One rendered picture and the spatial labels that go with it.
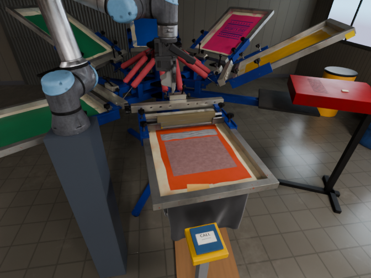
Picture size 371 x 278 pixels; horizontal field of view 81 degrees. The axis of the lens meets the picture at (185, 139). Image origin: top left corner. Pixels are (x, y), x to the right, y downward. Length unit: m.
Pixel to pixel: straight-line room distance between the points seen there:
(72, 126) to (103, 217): 0.57
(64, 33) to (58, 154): 0.49
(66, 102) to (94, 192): 0.47
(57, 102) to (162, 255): 1.39
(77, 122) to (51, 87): 0.17
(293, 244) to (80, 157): 1.78
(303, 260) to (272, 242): 0.24
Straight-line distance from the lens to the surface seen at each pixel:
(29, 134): 1.65
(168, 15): 0.86
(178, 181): 1.06
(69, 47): 1.06
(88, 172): 1.12
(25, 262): 2.22
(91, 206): 1.28
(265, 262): 2.02
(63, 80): 0.96
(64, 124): 1.01
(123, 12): 0.75
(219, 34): 2.86
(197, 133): 1.39
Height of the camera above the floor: 1.71
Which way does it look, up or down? 34 degrees down
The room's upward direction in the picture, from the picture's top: 2 degrees clockwise
